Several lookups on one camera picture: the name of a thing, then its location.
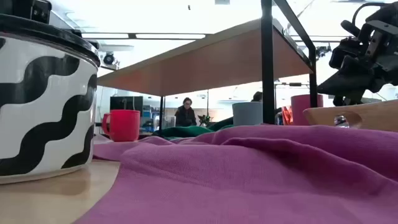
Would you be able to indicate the black computer monitor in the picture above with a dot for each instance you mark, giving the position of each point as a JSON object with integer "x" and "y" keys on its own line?
{"x": 126, "y": 104}

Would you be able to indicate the wooden tray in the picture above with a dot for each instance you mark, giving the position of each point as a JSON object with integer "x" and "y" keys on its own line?
{"x": 211, "y": 62}

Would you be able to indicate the ceiling mounted camera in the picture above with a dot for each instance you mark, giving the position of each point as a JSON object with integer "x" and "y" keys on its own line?
{"x": 109, "y": 59}

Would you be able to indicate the green cloth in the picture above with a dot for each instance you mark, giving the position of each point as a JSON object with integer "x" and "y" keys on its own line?
{"x": 183, "y": 131}

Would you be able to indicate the pink tall tumbler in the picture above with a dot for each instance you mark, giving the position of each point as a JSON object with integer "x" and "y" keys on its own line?
{"x": 303, "y": 109}

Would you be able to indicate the clear glass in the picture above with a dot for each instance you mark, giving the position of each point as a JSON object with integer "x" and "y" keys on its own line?
{"x": 168, "y": 122}

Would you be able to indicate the black white wavy mug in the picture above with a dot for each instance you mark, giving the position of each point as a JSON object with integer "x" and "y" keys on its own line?
{"x": 46, "y": 124}

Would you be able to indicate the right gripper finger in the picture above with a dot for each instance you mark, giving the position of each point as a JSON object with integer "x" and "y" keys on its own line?
{"x": 351, "y": 82}
{"x": 340, "y": 57}

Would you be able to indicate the red mug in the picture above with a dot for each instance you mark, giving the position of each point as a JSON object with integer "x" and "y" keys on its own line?
{"x": 124, "y": 126}

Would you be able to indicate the person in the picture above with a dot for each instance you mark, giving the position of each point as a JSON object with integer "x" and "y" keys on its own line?
{"x": 257, "y": 97}
{"x": 185, "y": 116}

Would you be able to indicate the purple cloth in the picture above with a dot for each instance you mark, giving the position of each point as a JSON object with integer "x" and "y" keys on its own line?
{"x": 248, "y": 174}

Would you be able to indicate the light blue cup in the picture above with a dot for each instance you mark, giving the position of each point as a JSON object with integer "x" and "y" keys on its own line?
{"x": 247, "y": 113}

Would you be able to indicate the orange glass tumbler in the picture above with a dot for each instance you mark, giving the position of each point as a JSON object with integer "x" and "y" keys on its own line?
{"x": 287, "y": 115}

